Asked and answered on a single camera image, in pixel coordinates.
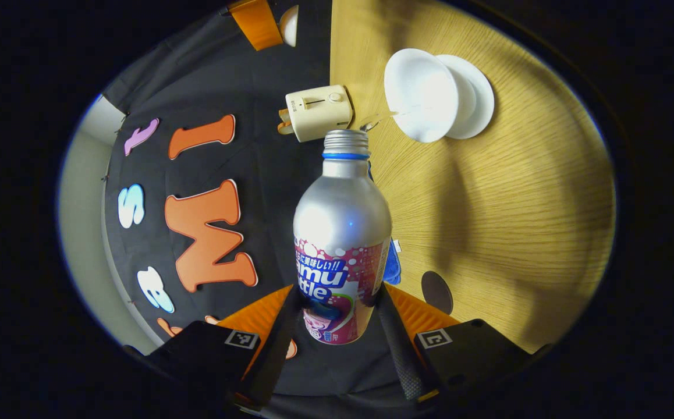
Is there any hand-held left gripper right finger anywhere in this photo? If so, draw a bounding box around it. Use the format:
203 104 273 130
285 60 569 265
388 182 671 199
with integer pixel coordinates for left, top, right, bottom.
375 283 550 408

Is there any blue towel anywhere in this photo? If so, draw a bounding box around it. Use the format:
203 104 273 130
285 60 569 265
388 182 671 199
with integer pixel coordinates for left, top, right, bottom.
368 162 403 286

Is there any white teacup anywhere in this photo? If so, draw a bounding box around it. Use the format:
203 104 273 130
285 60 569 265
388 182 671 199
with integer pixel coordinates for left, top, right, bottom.
384 48 460 144

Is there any white saucer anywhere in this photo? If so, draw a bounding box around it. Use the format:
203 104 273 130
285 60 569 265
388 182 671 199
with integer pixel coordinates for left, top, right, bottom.
436 54 495 140

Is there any black backdrop cloth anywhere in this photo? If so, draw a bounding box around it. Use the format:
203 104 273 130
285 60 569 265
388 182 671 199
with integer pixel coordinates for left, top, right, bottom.
101 0 413 408

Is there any dark round coaster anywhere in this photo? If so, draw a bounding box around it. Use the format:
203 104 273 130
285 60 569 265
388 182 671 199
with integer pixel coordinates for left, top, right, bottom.
421 271 455 315

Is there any silver water bottle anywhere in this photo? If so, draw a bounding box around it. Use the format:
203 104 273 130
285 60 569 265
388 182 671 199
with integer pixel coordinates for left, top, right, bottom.
293 129 393 345

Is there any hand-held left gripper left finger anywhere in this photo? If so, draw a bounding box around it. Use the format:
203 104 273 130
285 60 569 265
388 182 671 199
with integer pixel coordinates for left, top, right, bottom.
125 284 303 411

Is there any white toaster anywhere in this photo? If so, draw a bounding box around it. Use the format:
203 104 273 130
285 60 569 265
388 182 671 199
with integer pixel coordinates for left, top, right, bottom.
285 85 354 143

